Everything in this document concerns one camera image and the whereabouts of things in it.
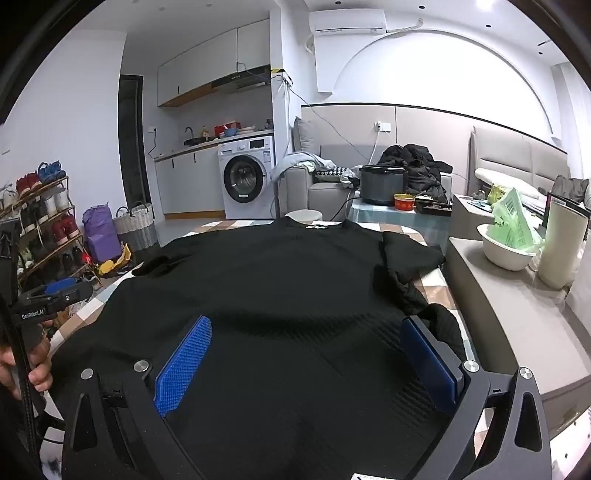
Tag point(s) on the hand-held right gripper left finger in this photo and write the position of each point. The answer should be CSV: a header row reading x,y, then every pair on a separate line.
x,y
184,364

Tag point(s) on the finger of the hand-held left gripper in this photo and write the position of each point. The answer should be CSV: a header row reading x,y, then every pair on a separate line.
x,y
57,286
76,295

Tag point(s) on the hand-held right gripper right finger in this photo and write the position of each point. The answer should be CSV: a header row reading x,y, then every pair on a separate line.
x,y
431,369

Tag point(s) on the black knit sweater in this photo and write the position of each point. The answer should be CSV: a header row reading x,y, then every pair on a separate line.
x,y
277,286

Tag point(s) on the pile of black clothes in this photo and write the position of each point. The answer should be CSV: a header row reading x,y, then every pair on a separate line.
x,y
420,166

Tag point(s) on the person's left hand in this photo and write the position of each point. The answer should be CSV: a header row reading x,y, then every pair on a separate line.
x,y
41,378

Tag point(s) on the yellow floor item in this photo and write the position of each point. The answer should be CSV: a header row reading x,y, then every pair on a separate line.
x,y
113,265

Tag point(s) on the shoe rack with shoes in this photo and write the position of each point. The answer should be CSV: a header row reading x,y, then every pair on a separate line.
x,y
51,221

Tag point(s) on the purple bag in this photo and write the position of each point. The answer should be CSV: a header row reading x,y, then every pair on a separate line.
x,y
100,233

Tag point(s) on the checkered blanket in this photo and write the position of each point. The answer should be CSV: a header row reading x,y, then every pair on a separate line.
x,y
429,284

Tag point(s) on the woven laundry basket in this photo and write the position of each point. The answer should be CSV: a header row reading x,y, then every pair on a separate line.
x,y
136,228

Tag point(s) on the grey cabinet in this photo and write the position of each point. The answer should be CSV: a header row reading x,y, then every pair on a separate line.
x,y
517,323

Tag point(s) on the white basin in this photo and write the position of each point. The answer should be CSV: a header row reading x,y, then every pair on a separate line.
x,y
503,258

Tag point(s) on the small table with blue cloth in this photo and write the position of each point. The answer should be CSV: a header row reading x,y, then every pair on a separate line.
x,y
392,221

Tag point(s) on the dark door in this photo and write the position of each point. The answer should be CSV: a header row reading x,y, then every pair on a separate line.
x,y
135,147

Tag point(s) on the black tray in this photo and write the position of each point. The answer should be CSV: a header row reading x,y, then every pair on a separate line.
x,y
434,210

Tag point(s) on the white lower kitchen cabinet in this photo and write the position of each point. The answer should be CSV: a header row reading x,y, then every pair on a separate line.
x,y
189,182

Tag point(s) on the red bowl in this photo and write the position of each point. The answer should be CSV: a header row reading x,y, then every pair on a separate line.
x,y
404,202

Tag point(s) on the green plastic bag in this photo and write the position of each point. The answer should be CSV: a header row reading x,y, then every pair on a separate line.
x,y
515,221

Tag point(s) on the cream tall tumbler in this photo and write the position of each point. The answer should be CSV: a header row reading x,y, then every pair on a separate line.
x,y
563,244

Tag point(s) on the black cooker pot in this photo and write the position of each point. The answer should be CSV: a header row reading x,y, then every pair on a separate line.
x,y
381,184

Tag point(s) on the white washing machine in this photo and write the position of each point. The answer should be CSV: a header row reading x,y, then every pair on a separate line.
x,y
247,177

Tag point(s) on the black faucet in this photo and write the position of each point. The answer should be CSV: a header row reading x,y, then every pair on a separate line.
x,y
190,133

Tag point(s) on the grey sofa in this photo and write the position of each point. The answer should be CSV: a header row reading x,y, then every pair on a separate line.
x,y
300,189

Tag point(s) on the black and white patterned cushion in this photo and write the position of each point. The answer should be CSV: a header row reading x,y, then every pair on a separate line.
x,y
332,174

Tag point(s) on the grey padded headboard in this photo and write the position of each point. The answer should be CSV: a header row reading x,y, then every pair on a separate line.
x,y
508,152

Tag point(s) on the grey cloth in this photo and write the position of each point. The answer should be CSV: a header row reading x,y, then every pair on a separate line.
x,y
295,161

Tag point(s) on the grey pillow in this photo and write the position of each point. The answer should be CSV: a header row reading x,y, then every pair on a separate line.
x,y
304,136

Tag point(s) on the white upper kitchen cabinets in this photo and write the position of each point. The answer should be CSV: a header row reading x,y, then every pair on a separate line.
x,y
198,64

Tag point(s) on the black range hood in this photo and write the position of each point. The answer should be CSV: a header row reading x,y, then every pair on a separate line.
x,y
242,79

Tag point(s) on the white air conditioner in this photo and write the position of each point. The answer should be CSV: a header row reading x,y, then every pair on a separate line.
x,y
346,21

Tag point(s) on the white wall socket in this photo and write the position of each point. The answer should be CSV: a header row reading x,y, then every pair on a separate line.
x,y
382,126

